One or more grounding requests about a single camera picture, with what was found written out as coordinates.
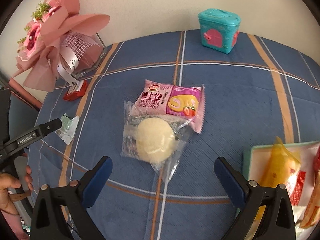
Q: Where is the orange snack packet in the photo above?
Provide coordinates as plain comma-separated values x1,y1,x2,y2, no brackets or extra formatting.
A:
301,187,320,229

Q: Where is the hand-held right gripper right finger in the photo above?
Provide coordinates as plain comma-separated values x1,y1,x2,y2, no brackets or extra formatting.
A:
214,156,297,240

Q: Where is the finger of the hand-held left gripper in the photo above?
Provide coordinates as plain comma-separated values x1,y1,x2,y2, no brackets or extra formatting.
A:
4,119,63,159

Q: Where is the white tray with green rim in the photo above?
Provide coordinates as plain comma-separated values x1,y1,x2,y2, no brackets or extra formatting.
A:
242,141,320,240

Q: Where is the clear acrylic box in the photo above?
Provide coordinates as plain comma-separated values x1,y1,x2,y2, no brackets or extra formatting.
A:
60,31,108,78

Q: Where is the clear packet with white bun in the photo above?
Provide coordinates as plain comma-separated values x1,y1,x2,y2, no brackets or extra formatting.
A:
121,101,194,182

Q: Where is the yellow snack packet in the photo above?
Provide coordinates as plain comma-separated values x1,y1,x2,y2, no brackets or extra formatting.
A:
259,136,308,207

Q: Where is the pink flower bouquet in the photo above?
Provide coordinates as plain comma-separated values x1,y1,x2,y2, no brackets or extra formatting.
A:
12,0,110,93

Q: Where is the blue plaid blanket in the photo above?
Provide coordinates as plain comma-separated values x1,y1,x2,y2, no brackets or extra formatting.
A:
26,29,320,240

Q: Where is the red and white candy packet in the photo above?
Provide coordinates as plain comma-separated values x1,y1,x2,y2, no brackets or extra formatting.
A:
62,80,88,102

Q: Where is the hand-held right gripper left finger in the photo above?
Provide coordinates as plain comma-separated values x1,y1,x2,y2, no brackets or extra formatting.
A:
30,156,113,240

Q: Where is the small green and white wrapper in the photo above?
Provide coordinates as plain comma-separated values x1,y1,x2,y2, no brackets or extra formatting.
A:
55,114,80,145

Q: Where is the teal toy box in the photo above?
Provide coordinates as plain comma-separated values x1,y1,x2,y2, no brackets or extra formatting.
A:
198,8,241,55

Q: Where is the brown strap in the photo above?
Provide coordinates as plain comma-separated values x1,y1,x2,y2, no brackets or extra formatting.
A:
9,191,31,202

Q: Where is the person's left hand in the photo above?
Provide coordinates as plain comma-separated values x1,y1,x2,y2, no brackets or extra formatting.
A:
0,152,33,215

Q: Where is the pink swiss roll packet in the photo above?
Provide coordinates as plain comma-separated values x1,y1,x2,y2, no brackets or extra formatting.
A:
132,79,206,134

